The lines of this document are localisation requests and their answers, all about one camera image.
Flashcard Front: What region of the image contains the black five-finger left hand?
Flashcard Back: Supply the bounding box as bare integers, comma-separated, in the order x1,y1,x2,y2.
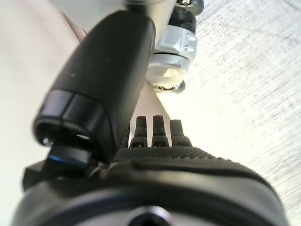
10,9,284,226

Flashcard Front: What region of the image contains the large grey striped rug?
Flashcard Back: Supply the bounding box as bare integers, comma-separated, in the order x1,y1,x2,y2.
150,0,301,215

